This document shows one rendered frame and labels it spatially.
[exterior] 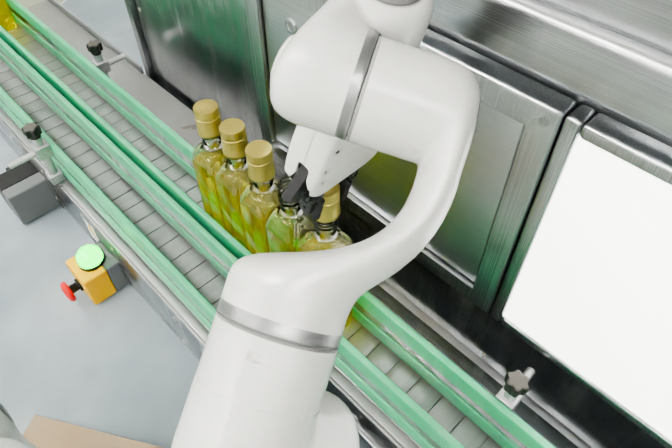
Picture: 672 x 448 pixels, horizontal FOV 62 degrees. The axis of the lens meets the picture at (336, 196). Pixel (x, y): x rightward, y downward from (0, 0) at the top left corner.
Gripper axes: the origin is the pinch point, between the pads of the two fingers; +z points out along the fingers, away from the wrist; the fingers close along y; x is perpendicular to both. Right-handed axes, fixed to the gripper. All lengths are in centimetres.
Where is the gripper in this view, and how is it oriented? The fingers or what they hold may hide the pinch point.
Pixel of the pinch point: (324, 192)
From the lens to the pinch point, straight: 64.4
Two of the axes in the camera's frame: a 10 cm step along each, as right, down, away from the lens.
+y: -7.1, 5.2, -4.8
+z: -1.8, 5.2, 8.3
